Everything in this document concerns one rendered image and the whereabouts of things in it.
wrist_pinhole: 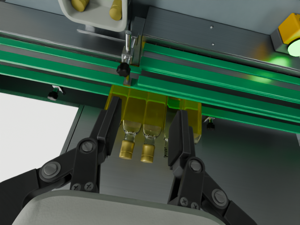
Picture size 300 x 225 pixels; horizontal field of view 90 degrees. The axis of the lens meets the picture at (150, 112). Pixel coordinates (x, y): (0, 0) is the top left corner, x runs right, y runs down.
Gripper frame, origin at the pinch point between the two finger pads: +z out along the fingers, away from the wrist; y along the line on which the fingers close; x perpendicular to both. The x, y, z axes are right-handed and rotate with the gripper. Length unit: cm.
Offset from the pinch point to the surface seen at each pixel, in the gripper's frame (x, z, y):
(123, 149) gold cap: -26.7, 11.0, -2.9
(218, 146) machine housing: -40, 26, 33
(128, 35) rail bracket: -3.2, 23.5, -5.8
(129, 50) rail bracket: -7.0, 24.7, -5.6
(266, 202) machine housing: -44, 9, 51
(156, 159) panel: -39.3, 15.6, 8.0
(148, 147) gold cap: -26.1, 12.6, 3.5
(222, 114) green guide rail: -26.1, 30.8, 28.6
